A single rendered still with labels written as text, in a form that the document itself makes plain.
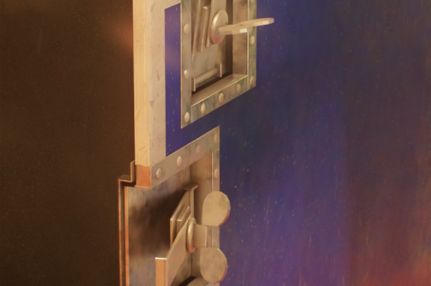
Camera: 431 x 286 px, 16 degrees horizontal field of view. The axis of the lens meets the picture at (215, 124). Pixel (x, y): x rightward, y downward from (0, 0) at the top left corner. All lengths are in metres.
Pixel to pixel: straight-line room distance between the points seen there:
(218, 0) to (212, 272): 0.19
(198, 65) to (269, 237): 0.19
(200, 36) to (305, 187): 0.25
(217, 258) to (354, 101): 0.36
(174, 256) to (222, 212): 0.05
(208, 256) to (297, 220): 0.22
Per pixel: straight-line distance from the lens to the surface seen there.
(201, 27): 1.08
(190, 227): 1.06
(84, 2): 2.15
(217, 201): 1.06
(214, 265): 1.06
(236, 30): 1.05
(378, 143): 1.46
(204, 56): 1.10
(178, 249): 1.03
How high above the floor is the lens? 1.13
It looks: 16 degrees down
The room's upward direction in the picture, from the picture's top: straight up
